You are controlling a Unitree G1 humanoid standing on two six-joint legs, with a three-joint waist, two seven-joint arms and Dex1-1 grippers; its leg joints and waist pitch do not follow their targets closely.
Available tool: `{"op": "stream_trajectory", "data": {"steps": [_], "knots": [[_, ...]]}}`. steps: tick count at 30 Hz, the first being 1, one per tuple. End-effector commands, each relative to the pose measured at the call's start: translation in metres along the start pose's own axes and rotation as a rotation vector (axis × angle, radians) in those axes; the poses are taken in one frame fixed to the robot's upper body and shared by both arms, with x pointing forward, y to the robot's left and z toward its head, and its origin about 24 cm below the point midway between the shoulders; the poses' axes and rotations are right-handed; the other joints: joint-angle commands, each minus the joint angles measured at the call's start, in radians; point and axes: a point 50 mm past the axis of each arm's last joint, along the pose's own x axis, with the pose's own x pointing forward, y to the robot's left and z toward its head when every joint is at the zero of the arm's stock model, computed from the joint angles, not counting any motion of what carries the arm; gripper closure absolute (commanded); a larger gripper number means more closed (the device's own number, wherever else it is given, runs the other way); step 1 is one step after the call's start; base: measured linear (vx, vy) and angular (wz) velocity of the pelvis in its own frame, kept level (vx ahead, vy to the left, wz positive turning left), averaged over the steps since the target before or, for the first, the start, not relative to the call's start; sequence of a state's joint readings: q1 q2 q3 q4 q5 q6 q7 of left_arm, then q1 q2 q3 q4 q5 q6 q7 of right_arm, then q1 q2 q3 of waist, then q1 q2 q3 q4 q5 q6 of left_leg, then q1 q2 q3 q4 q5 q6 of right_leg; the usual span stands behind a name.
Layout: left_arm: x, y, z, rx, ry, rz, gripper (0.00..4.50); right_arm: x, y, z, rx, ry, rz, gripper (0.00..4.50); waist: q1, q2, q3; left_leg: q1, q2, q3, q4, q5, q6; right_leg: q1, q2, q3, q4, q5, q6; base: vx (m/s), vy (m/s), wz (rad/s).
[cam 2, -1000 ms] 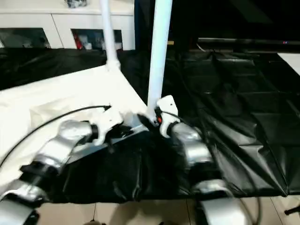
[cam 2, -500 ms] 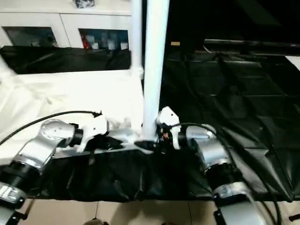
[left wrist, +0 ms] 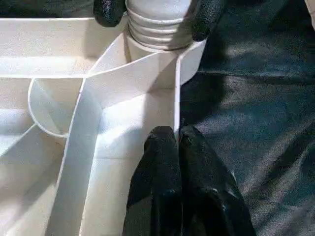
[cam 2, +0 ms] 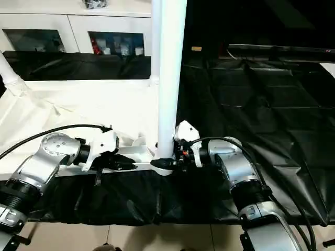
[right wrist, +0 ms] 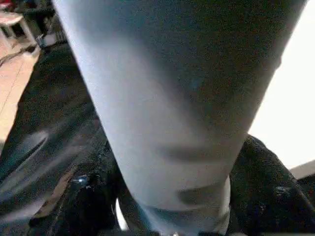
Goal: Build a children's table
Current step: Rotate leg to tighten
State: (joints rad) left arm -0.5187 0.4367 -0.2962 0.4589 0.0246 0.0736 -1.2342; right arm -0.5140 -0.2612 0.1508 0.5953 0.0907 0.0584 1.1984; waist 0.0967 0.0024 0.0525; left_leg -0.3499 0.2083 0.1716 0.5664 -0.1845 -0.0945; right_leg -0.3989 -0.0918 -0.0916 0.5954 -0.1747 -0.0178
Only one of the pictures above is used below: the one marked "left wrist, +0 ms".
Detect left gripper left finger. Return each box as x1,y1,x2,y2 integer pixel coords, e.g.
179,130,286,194
122,125,185,236

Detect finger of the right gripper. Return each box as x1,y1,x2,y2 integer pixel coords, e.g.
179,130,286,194
190,0,224,42
93,0,129,28

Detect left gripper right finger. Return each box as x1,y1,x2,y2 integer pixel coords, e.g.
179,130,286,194
178,125,256,236

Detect white plastic table top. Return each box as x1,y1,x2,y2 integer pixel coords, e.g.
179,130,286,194
0,17,208,236

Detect black work mat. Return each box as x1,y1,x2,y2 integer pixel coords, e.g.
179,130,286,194
0,0,315,236

